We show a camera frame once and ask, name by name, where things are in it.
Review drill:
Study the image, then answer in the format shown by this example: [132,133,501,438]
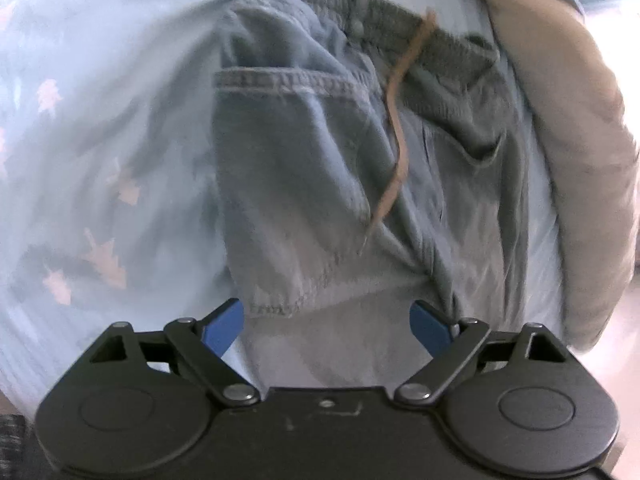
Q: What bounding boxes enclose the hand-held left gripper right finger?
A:
[395,300,568,403]

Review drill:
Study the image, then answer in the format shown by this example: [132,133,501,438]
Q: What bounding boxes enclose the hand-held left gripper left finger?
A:
[90,298,261,405]

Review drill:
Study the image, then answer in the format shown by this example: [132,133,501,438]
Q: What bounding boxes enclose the blue denim shorts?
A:
[212,0,532,318]

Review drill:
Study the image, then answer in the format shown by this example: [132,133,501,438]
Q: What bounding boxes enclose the bed with blue star sheet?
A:
[0,0,566,411]

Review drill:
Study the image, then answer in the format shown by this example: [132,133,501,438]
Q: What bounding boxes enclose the rumpled grey beige duvet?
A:
[462,0,640,351]

